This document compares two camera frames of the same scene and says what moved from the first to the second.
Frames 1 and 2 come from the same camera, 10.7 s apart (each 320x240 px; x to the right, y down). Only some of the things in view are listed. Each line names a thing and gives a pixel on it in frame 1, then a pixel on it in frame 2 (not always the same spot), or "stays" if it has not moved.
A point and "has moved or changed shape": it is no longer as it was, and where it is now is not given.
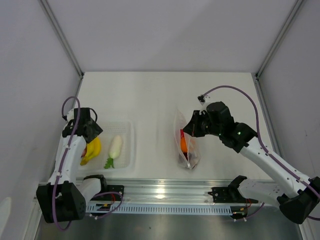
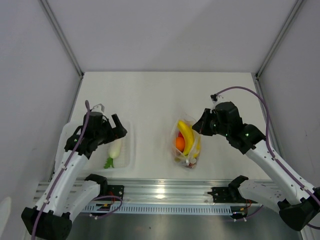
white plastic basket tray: [125, 161] stays
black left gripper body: [95, 130] → [106, 134]
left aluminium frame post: [61, 36] stays
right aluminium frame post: [297, 5] stays
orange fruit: [183, 146] has moved or changed shape
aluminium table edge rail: [165, 192] stays
